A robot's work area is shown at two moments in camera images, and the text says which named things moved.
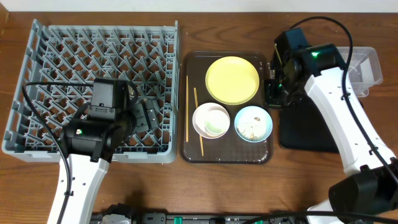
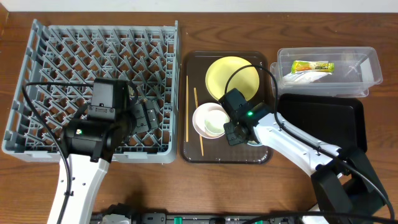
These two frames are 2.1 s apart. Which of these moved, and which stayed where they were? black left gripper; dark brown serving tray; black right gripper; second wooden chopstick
Moved: black right gripper
Stayed: second wooden chopstick; black left gripper; dark brown serving tray
